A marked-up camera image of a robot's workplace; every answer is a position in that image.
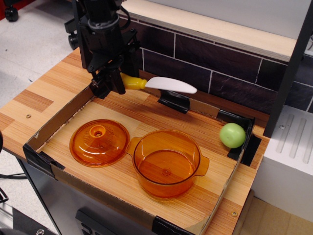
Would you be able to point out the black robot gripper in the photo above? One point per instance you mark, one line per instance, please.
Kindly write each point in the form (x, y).
(108, 48)

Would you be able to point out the yellow handled white toy knife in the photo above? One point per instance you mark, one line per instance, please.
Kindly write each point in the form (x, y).
(160, 83)

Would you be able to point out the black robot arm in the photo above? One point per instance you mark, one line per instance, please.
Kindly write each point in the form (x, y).
(98, 11)

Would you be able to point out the orange transparent pot lid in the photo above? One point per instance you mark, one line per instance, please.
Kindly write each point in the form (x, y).
(99, 143)

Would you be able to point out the orange transparent pot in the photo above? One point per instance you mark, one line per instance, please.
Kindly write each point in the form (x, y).
(167, 162)

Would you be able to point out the cardboard fence with black tape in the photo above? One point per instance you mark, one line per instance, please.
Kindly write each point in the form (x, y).
(111, 195)

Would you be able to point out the black chair base wheel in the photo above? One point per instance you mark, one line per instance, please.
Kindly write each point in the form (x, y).
(70, 27)

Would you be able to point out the dark brick backsplash shelf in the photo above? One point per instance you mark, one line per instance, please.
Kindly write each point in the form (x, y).
(238, 64)

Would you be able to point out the black caster wheel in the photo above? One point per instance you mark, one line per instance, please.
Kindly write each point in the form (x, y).
(11, 14)

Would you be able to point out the green toy apple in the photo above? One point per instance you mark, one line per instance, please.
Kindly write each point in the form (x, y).
(232, 135)

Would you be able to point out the white toy sink unit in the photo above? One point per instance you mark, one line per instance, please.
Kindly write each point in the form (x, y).
(285, 176)

